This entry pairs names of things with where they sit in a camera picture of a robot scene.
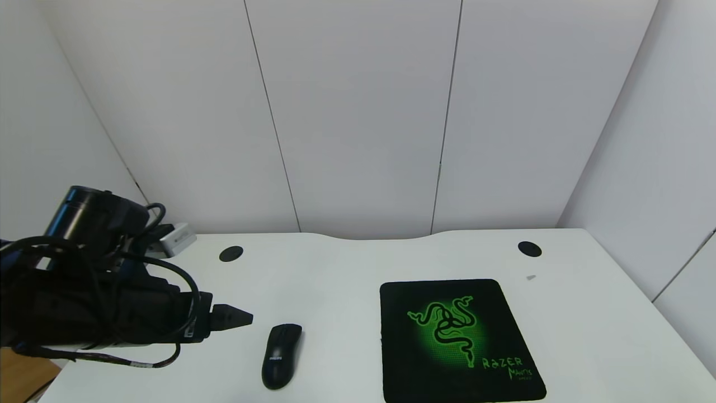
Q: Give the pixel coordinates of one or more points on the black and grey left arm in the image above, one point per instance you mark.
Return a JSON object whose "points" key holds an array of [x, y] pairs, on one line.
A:
{"points": [[84, 218]]}

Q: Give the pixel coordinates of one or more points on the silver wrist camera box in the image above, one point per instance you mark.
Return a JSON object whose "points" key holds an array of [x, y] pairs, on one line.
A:
{"points": [[179, 239]]}

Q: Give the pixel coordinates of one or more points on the black computer mouse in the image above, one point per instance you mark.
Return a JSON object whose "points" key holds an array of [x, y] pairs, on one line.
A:
{"points": [[282, 358]]}

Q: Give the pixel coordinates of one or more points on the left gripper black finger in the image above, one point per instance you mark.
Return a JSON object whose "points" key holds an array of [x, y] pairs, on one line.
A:
{"points": [[232, 317]]}

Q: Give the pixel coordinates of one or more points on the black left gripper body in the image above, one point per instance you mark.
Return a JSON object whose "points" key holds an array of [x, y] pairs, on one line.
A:
{"points": [[202, 316]]}

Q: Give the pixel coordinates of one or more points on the black green snake-logo mouse pad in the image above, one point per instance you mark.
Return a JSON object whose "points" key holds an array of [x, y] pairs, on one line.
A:
{"points": [[403, 347]]}

